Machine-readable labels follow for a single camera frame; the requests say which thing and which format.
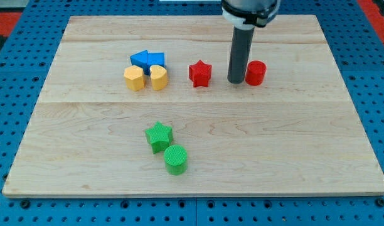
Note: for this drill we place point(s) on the red cylinder block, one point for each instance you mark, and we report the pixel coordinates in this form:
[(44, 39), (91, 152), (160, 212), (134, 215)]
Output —
[(255, 74)]

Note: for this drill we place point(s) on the red star block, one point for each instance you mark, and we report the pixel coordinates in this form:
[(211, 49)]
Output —
[(200, 74)]

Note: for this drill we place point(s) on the yellow hexagon block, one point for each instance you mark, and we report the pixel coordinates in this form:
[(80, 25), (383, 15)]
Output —
[(134, 78)]

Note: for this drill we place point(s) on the green cylinder block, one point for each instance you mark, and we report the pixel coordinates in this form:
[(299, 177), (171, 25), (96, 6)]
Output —
[(176, 159)]

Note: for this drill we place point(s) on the blue triangle block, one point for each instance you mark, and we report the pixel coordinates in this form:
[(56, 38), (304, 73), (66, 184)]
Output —
[(140, 59)]

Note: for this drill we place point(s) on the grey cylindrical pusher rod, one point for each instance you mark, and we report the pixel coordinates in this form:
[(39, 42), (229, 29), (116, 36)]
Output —
[(239, 54)]

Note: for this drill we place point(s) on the wooden board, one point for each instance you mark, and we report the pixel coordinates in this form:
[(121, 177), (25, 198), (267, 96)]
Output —
[(296, 134)]

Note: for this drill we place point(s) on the yellow heart block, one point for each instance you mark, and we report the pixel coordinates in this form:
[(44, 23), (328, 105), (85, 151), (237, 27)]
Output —
[(159, 77)]

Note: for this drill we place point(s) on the blue cube block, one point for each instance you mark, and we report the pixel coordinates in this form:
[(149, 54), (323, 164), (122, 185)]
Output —
[(156, 59)]

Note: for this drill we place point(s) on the green star block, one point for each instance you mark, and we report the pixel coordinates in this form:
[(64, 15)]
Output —
[(159, 137)]

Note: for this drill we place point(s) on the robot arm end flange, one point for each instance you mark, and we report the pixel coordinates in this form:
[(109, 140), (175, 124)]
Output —
[(247, 14)]

